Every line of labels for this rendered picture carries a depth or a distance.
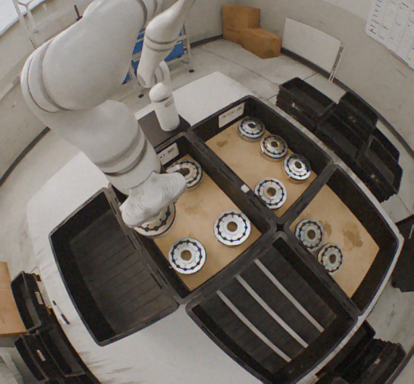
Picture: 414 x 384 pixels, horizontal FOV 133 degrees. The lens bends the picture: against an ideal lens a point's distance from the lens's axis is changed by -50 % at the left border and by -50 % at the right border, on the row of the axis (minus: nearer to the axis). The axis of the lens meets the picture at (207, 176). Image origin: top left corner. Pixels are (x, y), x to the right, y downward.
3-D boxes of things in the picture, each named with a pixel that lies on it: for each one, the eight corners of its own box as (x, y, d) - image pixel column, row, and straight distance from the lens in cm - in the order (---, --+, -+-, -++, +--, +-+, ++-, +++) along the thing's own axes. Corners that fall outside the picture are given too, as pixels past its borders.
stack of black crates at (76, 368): (65, 326, 193) (37, 331, 174) (83, 317, 171) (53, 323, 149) (90, 364, 193) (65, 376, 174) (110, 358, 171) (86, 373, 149)
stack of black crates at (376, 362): (343, 379, 209) (371, 397, 187) (330, 370, 185) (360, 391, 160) (373, 345, 213) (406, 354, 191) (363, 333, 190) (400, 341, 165)
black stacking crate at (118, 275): (68, 241, 79) (48, 235, 71) (122, 199, 67) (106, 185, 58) (118, 337, 70) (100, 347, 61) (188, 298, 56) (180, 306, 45)
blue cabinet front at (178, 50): (136, 75, 242) (122, 37, 224) (183, 54, 267) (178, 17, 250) (136, 76, 240) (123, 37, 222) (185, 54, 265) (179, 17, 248)
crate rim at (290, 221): (277, 229, 48) (280, 227, 46) (332, 165, 65) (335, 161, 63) (355, 317, 65) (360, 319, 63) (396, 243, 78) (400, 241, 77)
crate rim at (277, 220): (185, 134, 60) (185, 129, 59) (249, 97, 75) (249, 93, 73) (277, 228, 48) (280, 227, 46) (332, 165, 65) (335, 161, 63)
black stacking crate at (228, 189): (123, 198, 67) (107, 185, 58) (189, 152, 68) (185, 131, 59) (189, 298, 56) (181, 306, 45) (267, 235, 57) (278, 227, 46)
